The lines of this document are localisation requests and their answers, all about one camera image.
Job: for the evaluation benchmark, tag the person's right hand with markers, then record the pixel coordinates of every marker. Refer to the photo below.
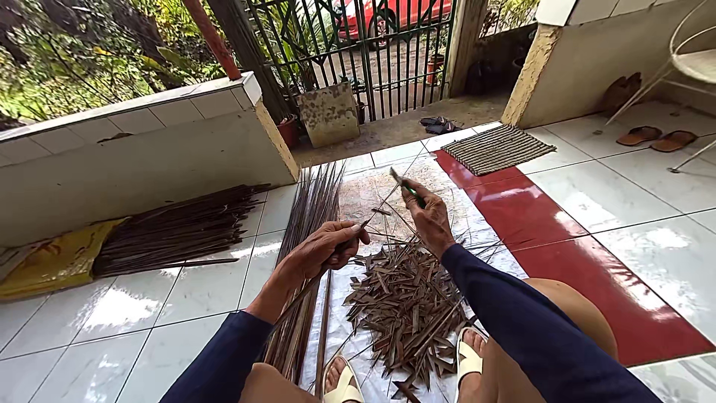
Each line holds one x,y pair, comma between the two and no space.
434,221

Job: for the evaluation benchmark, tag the person's left hand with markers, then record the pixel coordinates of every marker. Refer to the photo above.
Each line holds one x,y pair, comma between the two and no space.
313,249

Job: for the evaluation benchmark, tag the person's right index finger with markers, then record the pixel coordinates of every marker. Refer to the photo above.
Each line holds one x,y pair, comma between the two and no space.
418,187

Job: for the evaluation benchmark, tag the person's left fingers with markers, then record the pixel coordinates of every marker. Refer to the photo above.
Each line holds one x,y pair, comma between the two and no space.
348,254

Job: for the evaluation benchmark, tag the person's right thumb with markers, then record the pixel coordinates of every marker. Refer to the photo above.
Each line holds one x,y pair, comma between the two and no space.
411,202

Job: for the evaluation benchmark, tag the person's left thumb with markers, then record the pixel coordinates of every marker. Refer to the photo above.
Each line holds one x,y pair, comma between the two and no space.
345,232

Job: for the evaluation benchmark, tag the single long brown leaf strip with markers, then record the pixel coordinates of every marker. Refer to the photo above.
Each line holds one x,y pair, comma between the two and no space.
305,289

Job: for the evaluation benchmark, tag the person's right forearm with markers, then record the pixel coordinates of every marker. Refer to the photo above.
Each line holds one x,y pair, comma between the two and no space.
520,319

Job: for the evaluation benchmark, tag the person's left forearm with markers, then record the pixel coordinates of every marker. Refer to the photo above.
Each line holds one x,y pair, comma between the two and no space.
228,350

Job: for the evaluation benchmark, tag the bundle of long brown leaves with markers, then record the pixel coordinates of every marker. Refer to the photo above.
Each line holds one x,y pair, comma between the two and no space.
310,207

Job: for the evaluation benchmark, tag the black sandal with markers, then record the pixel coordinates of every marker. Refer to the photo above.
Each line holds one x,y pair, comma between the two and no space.
443,128
433,121

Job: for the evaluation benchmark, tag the white sheet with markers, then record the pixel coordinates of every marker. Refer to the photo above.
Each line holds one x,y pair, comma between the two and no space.
475,221

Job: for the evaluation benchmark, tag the pile of brown leaf scraps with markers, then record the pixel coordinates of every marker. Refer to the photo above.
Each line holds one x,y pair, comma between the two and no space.
405,302

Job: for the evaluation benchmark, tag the striped woven doormat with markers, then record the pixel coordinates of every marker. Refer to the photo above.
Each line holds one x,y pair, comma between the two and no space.
498,148

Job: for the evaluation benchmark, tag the square weathered stone slab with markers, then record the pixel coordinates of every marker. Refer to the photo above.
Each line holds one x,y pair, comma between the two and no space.
329,115

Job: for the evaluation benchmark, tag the terracotta flower pot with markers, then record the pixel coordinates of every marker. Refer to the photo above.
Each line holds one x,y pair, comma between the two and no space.
288,132

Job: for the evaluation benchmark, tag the terracotta pot with plant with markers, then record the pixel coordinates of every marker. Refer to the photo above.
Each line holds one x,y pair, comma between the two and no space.
435,68

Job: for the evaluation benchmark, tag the cream sandal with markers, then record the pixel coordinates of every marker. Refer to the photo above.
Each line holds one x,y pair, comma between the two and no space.
470,361
342,385

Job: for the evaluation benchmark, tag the green metal gate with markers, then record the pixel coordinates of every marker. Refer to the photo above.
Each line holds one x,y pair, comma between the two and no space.
366,56

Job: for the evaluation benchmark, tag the bundle of dark brown leaves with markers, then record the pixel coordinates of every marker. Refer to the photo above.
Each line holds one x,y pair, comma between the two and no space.
179,232

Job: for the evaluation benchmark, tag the red car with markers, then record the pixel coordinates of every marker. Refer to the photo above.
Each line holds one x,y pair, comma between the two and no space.
358,19

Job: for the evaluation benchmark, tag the person's legs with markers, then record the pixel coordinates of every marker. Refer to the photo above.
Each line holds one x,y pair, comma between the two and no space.
565,305

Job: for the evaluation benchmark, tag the brown bag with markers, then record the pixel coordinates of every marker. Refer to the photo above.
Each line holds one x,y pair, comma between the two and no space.
622,94

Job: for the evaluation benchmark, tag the brown slipper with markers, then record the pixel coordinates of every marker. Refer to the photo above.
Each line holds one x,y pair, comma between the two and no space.
674,141
639,135

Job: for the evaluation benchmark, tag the yellow sack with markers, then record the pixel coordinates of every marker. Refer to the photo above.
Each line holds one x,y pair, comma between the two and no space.
70,257

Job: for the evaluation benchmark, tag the garden plants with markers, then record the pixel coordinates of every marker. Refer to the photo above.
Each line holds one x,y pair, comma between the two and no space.
128,53

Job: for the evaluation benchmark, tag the white metal chair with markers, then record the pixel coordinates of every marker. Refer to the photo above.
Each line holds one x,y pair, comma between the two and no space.
696,61

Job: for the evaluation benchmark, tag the cream concrete gate post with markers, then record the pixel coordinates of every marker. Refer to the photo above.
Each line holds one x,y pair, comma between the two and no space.
467,42

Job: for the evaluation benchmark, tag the brown wooden post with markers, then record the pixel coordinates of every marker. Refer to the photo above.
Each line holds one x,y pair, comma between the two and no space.
249,59

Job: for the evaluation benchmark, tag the red metal post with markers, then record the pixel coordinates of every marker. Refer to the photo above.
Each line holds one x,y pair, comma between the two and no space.
212,39

